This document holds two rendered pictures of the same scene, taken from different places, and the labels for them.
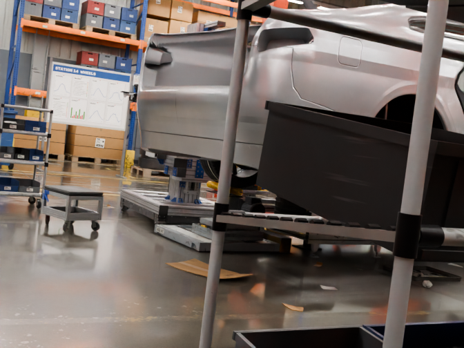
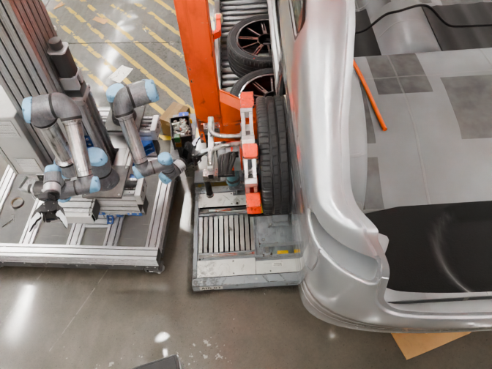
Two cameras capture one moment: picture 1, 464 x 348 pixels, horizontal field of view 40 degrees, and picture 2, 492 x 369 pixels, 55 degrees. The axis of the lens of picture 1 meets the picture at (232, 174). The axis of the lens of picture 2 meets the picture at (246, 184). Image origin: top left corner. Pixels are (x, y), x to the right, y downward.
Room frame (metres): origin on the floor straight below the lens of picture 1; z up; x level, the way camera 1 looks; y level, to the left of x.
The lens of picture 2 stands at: (4.61, 1.52, 2.90)
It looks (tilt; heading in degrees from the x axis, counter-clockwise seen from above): 53 degrees down; 304
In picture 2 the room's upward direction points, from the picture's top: 5 degrees counter-clockwise
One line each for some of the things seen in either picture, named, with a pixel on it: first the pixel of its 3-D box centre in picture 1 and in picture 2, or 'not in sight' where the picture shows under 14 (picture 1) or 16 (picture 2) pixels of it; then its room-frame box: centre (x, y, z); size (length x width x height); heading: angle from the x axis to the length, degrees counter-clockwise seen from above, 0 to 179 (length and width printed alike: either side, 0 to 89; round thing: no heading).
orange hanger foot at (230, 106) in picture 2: not in sight; (261, 112); (5.76, -0.41, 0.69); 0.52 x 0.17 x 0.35; 33
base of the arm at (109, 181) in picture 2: not in sight; (103, 175); (6.21, 0.57, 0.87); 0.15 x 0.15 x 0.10
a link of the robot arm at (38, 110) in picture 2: not in sight; (56, 139); (6.31, 0.66, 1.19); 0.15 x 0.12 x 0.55; 41
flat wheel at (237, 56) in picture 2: not in sight; (266, 48); (6.25, -1.35, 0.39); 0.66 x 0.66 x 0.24
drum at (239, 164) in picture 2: not in sight; (236, 157); (5.63, 0.11, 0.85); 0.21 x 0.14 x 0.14; 33
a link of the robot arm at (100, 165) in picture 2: not in sight; (95, 161); (6.22, 0.58, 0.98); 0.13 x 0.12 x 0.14; 41
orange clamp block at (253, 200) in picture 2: not in sight; (253, 203); (5.39, 0.33, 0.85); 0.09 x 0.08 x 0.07; 123
